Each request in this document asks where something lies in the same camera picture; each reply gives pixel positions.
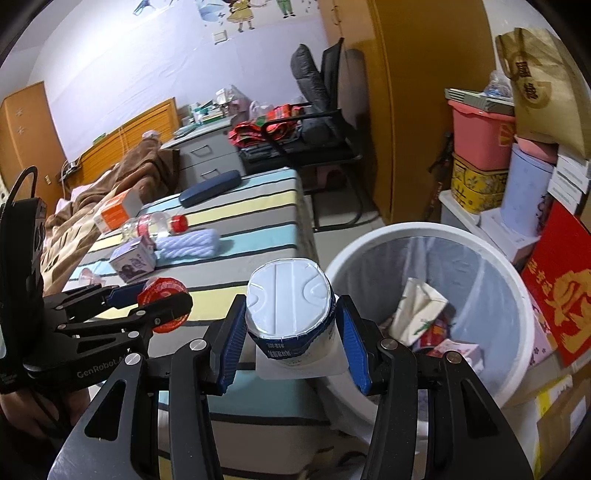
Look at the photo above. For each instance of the white paper bag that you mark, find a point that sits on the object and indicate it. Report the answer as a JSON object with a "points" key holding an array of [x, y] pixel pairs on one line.
{"points": [[418, 309]]}

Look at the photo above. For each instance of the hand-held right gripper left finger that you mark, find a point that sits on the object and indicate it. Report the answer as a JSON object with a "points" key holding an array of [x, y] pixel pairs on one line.
{"points": [[231, 337]]}

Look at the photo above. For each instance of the grey nightstand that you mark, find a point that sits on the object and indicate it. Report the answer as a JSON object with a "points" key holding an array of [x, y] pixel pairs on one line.
{"points": [[203, 157]]}

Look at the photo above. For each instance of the white plastic bag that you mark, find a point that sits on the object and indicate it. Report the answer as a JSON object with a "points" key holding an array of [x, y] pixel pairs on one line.
{"points": [[259, 110]]}

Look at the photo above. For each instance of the striped tablecloth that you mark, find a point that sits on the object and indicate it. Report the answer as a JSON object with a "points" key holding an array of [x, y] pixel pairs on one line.
{"points": [[258, 221]]}

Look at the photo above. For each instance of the brown blanket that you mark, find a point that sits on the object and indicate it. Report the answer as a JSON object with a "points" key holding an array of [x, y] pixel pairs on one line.
{"points": [[138, 175]]}

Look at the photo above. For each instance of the small red white wrapper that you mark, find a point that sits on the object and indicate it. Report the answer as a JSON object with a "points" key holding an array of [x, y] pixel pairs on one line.
{"points": [[91, 276]]}

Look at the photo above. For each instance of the white trash bin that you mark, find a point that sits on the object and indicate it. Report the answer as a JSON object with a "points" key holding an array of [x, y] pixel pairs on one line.
{"points": [[489, 300]]}

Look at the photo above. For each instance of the tall wooden wardrobe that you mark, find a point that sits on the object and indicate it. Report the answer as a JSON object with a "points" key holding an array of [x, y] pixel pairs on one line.
{"points": [[425, 115]]}

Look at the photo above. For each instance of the small white printed box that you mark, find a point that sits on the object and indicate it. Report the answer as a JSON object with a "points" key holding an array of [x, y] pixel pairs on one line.
{"points": [[134, 261]]}

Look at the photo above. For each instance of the red plaid bag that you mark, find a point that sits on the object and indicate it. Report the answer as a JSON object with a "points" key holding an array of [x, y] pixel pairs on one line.
{"points": [[258, 129]]}

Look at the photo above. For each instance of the black office chair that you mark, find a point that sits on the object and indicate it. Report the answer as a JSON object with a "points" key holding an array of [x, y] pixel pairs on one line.
{"points": [[333, 69]]}

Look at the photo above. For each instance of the pink bowl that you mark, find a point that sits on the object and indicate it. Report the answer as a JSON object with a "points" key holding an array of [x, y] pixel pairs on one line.
{"points": [[535, 150]]}

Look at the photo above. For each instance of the grey quilted cushion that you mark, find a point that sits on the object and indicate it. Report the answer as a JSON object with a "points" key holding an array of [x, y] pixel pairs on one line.
{"points": [[307, 74]]}

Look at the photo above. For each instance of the wooden bed headboard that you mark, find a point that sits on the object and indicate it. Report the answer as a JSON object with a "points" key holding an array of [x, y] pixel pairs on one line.
{"points": [[129, 134]]}

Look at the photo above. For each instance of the cardboard box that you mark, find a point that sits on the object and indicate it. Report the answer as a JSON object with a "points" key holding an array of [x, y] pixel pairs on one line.
{"points": [[561, 415]]}

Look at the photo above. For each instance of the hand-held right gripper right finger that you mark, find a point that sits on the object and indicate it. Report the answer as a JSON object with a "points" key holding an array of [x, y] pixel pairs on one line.
{"points": [[355, 346]]}

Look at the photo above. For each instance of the pink plastic bucket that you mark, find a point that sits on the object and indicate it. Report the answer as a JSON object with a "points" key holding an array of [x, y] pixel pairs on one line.
{"points": [[480, 138]]}

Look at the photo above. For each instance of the white wall switch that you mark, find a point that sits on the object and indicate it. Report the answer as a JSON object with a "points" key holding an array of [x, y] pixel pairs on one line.
{"points": [[220, 37]]}

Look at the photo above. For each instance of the grey striped tray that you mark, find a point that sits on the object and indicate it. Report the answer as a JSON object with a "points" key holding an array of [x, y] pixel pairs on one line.
{"points": [[475, 99]]}

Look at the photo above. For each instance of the dark blue glasses case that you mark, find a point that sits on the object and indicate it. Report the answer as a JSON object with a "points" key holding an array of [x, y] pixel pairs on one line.
{"points": [[207, 188]]}

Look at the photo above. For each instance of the yellow patterned tin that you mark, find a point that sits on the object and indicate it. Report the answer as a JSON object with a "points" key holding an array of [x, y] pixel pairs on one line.
{"points": [[475, 184]]}

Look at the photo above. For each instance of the stack of white boxes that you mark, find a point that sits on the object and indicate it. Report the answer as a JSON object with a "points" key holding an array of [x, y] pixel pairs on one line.
{"points": [[572, 180]]}

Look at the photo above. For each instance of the group of bottles and boxes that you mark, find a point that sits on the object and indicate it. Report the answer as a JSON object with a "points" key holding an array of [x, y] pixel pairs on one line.
{"points": [[217, 106]]}

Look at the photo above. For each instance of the narrow wooden cabinet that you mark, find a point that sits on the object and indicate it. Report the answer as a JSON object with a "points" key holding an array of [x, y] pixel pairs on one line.
{"points": [[27, 138]]}

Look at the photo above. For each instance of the brown paper bag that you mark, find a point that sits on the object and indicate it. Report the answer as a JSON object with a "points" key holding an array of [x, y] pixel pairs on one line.
{"points": [[545, 92]]}

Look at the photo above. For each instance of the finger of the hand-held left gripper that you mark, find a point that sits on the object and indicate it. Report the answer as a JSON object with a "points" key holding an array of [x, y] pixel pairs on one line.
{"points": [[171, 307], [124, 295]]}

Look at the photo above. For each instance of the lavender cylinder box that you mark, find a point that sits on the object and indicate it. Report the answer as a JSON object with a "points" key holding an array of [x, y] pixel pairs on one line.
{"points": [[526, 194]]}

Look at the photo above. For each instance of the person's left hand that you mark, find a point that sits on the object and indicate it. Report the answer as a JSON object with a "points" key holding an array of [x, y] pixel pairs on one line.
{"points": [[27, 415]]}

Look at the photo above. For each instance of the white foam net sleeve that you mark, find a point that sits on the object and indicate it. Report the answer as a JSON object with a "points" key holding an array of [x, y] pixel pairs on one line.
{"points": [[189, 244]]}

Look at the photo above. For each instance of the cartoon wall sticker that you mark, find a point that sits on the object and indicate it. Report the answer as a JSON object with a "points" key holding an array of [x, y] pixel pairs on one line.
{"points": [[240, 11]]}

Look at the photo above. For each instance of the clear plastic bottle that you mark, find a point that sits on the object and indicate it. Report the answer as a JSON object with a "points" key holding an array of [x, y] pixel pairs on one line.
{"points": [[147, 226]]}

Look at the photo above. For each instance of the orange white box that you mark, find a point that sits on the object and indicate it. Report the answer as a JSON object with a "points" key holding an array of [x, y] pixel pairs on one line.
{"points": [[115, 214]]}

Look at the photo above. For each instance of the red gold box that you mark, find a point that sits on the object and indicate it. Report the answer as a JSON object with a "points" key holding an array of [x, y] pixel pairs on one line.
{"points": [[563, 277]]}

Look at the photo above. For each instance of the red soda can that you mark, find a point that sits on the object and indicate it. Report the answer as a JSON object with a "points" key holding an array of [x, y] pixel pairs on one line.
{"points": [[161, 287]]}

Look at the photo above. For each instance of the small red white carton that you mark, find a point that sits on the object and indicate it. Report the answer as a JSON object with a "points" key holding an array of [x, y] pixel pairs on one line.
{"points": [[461, 351]]}

